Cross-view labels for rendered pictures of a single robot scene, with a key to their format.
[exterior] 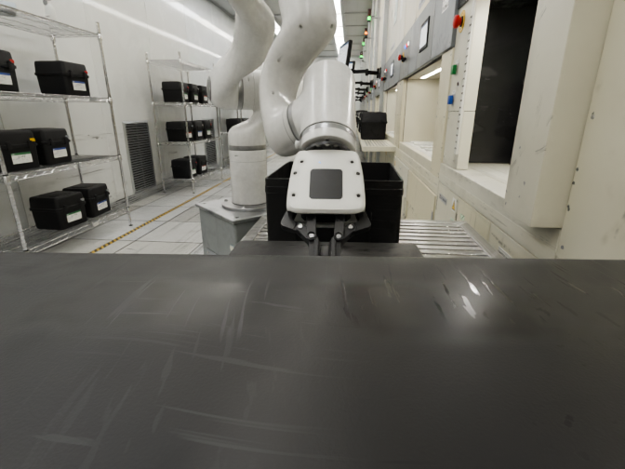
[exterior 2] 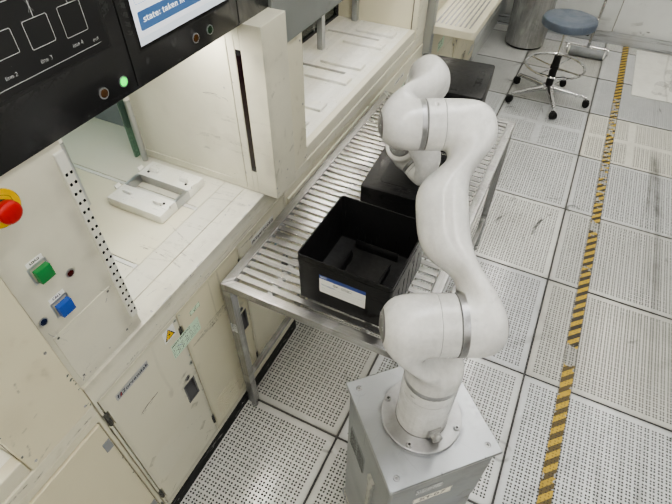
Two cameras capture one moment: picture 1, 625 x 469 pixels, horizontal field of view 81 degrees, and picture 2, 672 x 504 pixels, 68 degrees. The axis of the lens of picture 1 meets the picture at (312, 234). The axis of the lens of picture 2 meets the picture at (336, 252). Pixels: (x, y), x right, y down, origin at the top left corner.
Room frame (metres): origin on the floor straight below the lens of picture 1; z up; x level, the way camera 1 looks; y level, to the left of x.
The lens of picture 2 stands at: (1.78, 0.20, 1.87)
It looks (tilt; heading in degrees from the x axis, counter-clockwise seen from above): 46 degrees down; 200
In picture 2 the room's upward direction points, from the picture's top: 1 degrees clockwise
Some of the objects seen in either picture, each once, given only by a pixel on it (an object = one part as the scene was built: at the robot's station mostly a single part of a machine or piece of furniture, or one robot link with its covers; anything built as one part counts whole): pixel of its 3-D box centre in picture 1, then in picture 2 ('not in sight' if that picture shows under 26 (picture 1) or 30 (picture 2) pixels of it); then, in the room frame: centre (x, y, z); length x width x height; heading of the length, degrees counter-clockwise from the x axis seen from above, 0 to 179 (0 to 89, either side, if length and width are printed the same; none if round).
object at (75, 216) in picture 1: (59, 209); not in sight; (2.85, 2.04, 0.31); 0.30 x 0.28 x 0.26; 170
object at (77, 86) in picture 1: (63, 79); not in sight; (3.24, 2.04, 1.31); 0.30 x 0.28 x 0.26; 175
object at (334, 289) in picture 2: (335, 205); (363, 259); (0.84, -0.06, 0.85); 0.28 x 0.28 x 0.17; 83
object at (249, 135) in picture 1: (255, 109); (424, 343); (1.22, 0.18, 1.07); 0.19 x 0.12 x 0.24; 111
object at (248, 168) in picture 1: (248, 177); (426, 396); (1.21, 0.21, 0.85); 0.19 x 0.19 x 0.18
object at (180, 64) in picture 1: (190, 125); not in sight; (5.56, 1.79, 0.89); 1.22 x 0.47 x 1.77; 174
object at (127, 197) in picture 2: not in sight; (156, 189); (0.83, -0.75, 0.89); 0.22 x 0.21 x 0.04; 84
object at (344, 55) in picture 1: (358, 60); not in sight; (4.40, -0.51, 1.59); 0.50 x 0.41 x 0.36; 84
